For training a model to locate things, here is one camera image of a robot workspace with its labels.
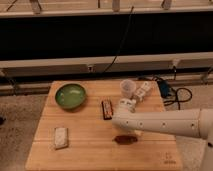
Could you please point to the white squeeze bottle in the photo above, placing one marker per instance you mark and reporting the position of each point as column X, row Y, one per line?
column 143, row 90

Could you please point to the brown chocolate bar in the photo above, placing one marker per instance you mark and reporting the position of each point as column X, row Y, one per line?
column 107, row 109

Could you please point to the clear plastic cup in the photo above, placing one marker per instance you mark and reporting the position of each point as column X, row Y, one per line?
column 127, row 87

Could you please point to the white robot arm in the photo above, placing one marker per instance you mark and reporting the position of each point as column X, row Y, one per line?
column 196, row 123

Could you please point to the blue power adapter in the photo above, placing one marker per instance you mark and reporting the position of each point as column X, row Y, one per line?
column 164, row 88

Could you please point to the green ceramic bowl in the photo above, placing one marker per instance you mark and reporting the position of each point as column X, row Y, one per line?
column 70, row 96

